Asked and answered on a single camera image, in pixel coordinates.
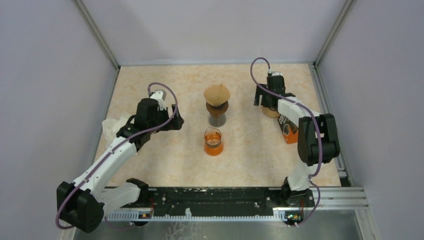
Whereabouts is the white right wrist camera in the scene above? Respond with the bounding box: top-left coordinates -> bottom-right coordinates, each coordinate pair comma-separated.
267,69 -> 283,77

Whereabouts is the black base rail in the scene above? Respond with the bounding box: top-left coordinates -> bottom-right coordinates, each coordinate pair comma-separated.
69,186 -> 369,222

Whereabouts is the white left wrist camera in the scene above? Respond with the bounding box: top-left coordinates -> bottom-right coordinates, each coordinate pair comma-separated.
149,89 -> 168,111

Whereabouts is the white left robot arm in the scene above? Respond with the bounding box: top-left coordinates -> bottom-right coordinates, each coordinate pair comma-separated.
55,96 -> 184,233

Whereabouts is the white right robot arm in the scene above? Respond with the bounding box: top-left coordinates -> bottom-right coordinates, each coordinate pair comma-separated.
254,71 -> 340,206

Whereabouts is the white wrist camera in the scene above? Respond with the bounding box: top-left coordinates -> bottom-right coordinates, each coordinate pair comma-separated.
267,69 -> 283,77
149,89 -> 168,111

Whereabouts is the left aluminium frame post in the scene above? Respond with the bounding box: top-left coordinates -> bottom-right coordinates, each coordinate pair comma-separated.
72,0 -> 121,71

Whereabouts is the aluminium corner frame post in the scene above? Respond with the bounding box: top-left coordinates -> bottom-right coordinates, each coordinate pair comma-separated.
313,0 -> 357,68

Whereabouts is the brown paper coffee filter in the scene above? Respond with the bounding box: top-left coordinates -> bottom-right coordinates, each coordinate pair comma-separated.
203,84 -> 231,107

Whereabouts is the orange glass flask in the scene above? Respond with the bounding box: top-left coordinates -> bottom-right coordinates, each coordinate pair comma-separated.
203,127 -> 224,156

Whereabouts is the coffee filter box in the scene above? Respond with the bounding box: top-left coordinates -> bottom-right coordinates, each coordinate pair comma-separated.
278,114 -> 299,144

